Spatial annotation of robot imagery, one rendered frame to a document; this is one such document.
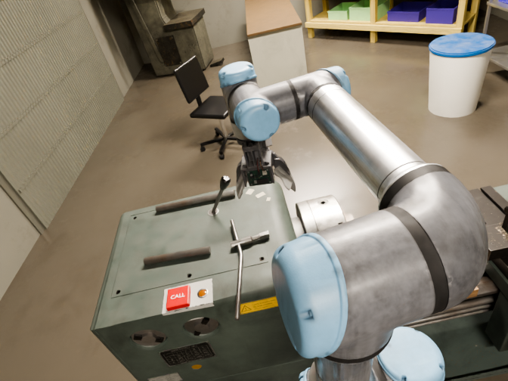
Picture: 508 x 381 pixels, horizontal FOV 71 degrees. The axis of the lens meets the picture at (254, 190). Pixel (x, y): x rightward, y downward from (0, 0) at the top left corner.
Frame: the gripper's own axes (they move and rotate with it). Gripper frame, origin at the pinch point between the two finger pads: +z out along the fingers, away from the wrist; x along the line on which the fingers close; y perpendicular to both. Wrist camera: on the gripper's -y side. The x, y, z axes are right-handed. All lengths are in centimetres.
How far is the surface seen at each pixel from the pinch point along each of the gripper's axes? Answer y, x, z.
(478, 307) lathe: -2, 64, 66
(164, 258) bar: 6.6, -32.8, 13.9
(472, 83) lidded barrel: -250, 166, 109
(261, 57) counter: -409, -35, 102
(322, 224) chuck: -4.5, 13.4, 18.4
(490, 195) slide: -35, 78, 44
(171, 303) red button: 21.7, -27.1, 14.4
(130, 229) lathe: -9, -50, 16
